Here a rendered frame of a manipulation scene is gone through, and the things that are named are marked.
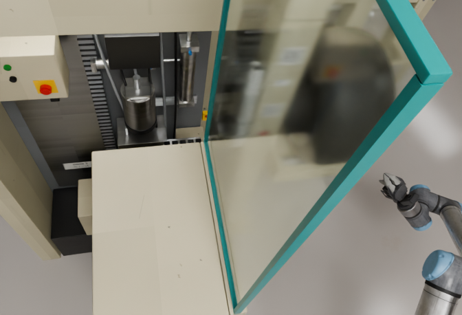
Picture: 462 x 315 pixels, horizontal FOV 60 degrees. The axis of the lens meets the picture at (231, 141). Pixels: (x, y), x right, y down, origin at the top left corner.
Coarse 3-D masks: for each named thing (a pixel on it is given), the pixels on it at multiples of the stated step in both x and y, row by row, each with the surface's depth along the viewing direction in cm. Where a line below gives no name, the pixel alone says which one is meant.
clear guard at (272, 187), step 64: (256, 0) 65; (320, 0) 43; (384, 0) 31; (256, 64) 68; (320, 64) 44; (384, 64) 32; (256, 128) 71; (320, 128) 45; (384, 128) 32; (256, 192) 75; (320, 192) 47; (256, 256) 79
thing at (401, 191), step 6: (390, 180) 178; (384, 186) 178; (396, 186) 174; (402, 186) 173; (384, 192) 177; (396, 192) 172; (402, 192) 173; (390, 198) 177; (396, 198) 172; (402, 198) 173
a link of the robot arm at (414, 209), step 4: (412, 204) 176; (416, 204) 175; (400, 208) 179; (408, 208) 176; (412, 208) 175; (416, 208) 176; (420, 208) 177; (400, 212) 179; (404, 212) 177; (408, 212) 176; (412, 212) 176; (416, 212) 176; (404, 216) 180; (408, 216) 178; (412, 216) 177
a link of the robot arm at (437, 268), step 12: (432, 252) 141; (444, 252) 137; (432, 264) 137; (444, 264) 133; (456, 264) 134; (432, 276) 135; (444, 276) 133; (456, 276) 132; (432, 288) 135; (444, 288) 133; (456, 288) 132; (420, 300) 139; (432, 300) 134; (444, 300) 133; (456, 300) 133; (420, 312) 136; (432, 312) 133; (444, 312) 132
